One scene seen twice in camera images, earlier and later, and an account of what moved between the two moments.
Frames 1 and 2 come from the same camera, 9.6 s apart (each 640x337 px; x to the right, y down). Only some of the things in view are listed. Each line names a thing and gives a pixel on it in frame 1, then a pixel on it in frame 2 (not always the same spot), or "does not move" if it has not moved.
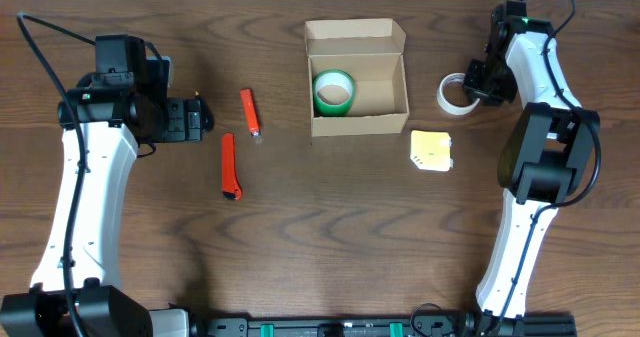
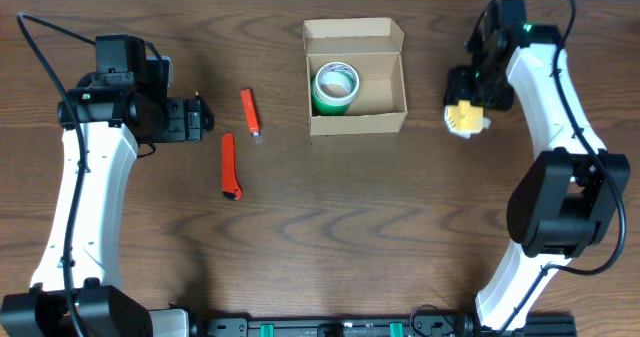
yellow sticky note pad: x=431 y=150 to x=465 y=119
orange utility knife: x=230 y=190 does not move
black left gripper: x=195 y=120 does not move
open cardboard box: x=371 y=51 does not move
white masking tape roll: x=448 y=107 to x=337 y=83
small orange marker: x=251 y=112 does not move
